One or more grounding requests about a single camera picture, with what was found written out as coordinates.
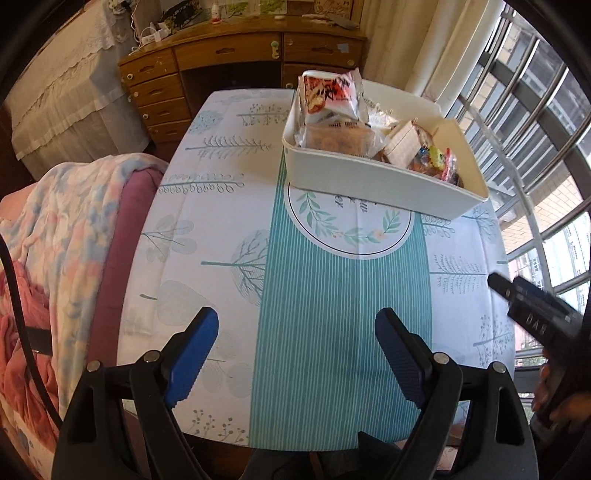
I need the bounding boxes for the white power strip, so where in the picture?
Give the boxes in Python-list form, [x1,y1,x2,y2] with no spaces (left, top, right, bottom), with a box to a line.
[135,25,172,48]

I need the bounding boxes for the orange snack packet black print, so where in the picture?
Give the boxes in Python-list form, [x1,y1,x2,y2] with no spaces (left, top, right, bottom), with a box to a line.
[300,121,376,158]

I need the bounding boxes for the person's grey trousers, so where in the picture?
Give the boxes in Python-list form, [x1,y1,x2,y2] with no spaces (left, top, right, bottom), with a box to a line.
[244,430,403,480]

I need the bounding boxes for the white plastic bin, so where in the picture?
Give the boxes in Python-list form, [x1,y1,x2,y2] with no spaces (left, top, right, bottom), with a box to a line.
[281,78,491,221]

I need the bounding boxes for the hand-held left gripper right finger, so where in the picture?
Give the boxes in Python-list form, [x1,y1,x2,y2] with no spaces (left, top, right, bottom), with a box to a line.
[375,308,539,480]

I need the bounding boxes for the black cable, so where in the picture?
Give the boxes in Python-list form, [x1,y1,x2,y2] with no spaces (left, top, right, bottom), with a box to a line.
[0,237,64,422]

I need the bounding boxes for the bed with white lace cover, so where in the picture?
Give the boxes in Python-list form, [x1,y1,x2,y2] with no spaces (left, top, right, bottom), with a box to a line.
[8,0,151,182]

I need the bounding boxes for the metal window railing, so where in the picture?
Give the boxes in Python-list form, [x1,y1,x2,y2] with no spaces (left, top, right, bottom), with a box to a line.
[427,0,591,374]

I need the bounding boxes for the wooden desk with drawers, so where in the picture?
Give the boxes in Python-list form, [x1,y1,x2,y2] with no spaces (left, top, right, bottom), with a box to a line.
[117,17,369,147]

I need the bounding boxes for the pile of small wrapped candies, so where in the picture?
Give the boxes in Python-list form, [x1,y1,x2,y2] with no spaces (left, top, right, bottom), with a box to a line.
[410,142,464,188]

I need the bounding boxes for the person's right hand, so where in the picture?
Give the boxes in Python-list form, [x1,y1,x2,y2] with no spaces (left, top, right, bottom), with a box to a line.
[534,364,591,431]

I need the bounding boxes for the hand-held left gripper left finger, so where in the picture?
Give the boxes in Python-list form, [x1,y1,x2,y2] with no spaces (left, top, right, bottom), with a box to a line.
[53,307,220,480]

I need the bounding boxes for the beige paper wrapped pastry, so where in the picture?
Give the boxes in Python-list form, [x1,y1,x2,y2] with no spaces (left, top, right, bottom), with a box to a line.
[382,119,420,165]

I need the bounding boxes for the floral fleece blanket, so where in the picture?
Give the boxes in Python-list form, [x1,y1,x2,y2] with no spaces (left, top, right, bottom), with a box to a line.
[0,154,170,468]

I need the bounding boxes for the beige curtain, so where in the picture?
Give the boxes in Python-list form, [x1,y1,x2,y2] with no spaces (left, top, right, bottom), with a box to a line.
[359,0,505,112]

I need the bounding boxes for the grey white packet red stripe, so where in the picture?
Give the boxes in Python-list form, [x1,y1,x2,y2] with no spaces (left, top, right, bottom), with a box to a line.
[297,68,364,126]

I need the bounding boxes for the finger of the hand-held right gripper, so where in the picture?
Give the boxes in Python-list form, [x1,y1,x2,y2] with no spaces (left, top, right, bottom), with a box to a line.
[488,272,526,304]
[514,276,579,318]

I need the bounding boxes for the maroon sofa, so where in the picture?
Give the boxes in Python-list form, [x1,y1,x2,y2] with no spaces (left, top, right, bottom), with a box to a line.
[87,161,168,370]

